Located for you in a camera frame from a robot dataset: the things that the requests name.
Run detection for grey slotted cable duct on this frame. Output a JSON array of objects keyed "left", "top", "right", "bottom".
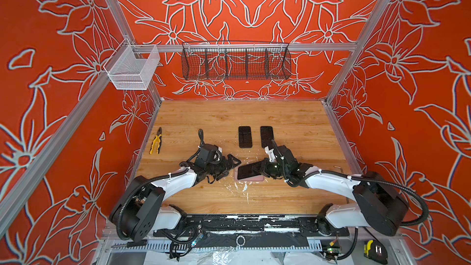
[{"left": 111, "top": 236, "right": 323, "bottom": 253}]

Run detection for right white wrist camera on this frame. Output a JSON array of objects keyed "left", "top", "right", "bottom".
[{"left": 264, "top": 146, "right": 277, "bottom": 163}]

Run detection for black wire basket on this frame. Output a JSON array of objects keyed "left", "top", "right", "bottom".
[{"left": 181, "top": 40, "right": 292, "bottom": 81}]

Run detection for yellow black tape measure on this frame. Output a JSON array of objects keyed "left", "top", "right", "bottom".
[{"left": 364, "top": 239, "right": 388, "bottom": 265}]

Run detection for black phone case with holes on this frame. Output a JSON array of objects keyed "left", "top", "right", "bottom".
[{"left": 238, "top": 126, "right": 253, "bottom": 148}]

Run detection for pink phone case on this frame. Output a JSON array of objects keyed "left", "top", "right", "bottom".
[{"left": 234, "top": 169, "right": 265, "bottom": 182}]

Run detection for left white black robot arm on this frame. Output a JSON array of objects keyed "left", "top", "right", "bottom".
[{"left": 109, "top": 129, "right": 241, "bottom": 242}]

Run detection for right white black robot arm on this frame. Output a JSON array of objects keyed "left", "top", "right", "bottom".
[{"left": 251, "top": 142, "right": 429, "bottom": 236}]

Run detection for black phone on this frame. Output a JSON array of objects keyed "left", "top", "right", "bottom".
[{"left": 238, "top": 163, "right": 260, "bottom": 179}]

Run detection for black screwdriver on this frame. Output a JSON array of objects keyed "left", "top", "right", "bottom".
[{"left": 111, "top": 239, "right": 148, "bottom": 249}]

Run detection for clear plastic bin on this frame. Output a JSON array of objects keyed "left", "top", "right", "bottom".
[{"left": 104, "top": 39, "right": 161, "bottom": 90}]

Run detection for yellow black pliers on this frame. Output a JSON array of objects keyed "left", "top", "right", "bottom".
[{"left": 149, "top": 127, "right": 163, "bottom": 155}]

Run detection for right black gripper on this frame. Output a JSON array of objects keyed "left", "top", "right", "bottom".
[{"left": 249, "top": 158, "right": 290, "bottom": 180}]

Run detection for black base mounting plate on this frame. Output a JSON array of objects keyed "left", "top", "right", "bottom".
[{"left": 153, "top": 213, "right": 350, "bottom": 238}]

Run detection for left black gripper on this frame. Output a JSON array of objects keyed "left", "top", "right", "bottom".
[{"left": 205, "top": 153, "right": 240, "bottom": 179}]

